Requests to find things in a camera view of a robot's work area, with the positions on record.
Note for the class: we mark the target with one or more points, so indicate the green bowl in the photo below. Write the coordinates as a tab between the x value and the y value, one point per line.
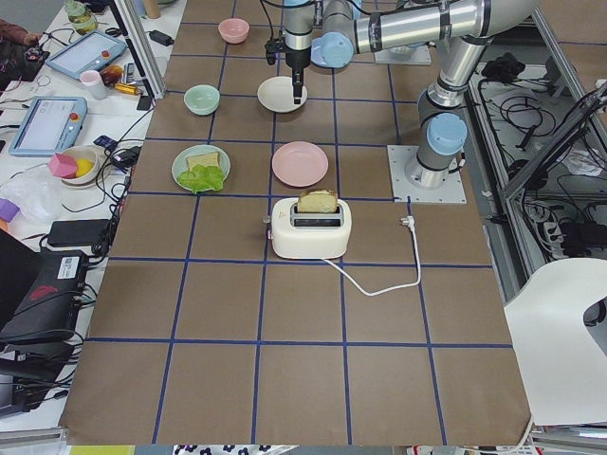
202	99

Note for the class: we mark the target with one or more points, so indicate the black power brick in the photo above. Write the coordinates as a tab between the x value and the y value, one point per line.
76	232

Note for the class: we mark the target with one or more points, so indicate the bread slice in toaster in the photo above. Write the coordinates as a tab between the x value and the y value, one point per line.
317	201

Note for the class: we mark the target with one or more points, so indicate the green plate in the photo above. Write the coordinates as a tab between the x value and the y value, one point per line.
180	163

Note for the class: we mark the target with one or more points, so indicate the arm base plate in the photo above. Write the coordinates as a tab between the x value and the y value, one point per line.
411	182

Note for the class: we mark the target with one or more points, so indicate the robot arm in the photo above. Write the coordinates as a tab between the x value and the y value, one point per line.
331	33

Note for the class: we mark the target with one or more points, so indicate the white plate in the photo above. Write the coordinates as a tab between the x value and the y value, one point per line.
275	94

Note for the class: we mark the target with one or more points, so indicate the bread slice on plate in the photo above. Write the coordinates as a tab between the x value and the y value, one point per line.
204	160

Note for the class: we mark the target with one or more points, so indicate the white paper sheet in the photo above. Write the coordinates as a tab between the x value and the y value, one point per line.
562	366

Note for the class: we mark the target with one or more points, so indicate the teach pendant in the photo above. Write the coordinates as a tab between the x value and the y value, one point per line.
93	51
50	126

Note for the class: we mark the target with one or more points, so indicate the white toaster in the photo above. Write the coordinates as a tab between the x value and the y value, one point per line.
309	236

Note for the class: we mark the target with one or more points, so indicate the pink bowl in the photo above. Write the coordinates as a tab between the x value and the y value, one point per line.
234	31

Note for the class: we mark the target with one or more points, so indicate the pink plate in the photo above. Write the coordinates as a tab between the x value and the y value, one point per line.
300	164

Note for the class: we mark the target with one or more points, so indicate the lower teach pendant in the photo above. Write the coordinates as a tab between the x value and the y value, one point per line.
50	126

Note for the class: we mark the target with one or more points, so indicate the beige bowl with toys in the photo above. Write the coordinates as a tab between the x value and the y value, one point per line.
76	167

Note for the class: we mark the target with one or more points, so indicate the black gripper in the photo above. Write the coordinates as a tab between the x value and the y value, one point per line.
297	58

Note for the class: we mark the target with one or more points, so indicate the upper teach pendant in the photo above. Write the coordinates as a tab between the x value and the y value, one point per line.
93	51

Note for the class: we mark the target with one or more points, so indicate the pink cup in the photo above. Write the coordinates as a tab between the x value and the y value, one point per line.
93	83

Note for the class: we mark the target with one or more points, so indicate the green lettuce leaf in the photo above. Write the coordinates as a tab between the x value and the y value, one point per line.
202	178

